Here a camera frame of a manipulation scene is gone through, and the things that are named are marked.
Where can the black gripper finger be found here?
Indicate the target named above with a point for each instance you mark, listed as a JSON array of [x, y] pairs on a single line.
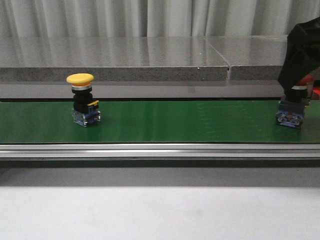
[[302, 53]]

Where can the red mushroom push button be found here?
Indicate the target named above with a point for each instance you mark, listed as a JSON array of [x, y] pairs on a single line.
[[291, 109]]

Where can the yellow mushroom push button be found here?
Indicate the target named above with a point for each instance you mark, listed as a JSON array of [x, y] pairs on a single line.
[[85, 110]]

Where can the red plastic tray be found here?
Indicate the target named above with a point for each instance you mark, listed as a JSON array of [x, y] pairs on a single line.
[[315, 93]]

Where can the grey stone slab shelf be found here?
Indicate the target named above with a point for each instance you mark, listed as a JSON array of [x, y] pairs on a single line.
[[142, 59]]

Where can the green conveyor belt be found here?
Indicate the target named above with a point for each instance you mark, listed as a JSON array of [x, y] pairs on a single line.
[[191, 121]]

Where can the grey curtain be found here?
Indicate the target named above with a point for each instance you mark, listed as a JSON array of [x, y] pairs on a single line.
[[152, 18]]

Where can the aluminium conveyor side rail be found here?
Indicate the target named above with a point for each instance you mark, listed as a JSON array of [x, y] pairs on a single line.
[[163, 150]]

